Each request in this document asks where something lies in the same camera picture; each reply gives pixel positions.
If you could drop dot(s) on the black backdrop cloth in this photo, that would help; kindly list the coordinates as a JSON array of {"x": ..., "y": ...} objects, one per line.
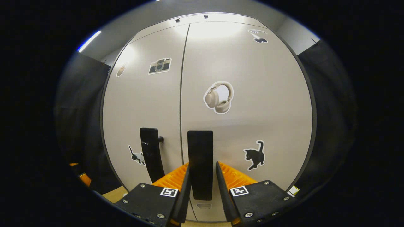
[
  {"x": 331, "y": 110},
  {"x": 82, "y": 104}
]

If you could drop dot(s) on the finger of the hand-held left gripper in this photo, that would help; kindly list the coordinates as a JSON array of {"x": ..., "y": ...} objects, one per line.
[{"x": 82, "y": 176}]

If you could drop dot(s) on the beige double-door shoe cabinet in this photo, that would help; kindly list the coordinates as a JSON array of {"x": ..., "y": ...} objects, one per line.
[{"x": 314, "y": 113}]

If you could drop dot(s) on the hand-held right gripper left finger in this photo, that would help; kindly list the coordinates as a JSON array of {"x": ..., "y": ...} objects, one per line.
[{"x": 148, "y": 201}]

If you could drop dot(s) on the narrow ceiling light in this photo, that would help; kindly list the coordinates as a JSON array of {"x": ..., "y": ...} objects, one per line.
[{"x": 90, "y": 41}]

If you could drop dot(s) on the beige cabinet door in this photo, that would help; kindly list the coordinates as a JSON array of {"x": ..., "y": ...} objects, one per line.
[
  {"x": 142, "y": 101},
  {"x": 268, "y": 94}
]

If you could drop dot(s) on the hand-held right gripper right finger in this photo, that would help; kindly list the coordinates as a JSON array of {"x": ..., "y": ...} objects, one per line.
[{"x": 262, "y": 198}]

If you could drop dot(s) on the beige cabinet top panel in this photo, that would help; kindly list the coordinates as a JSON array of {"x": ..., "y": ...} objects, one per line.
[{"x": 227, "y": 18}]

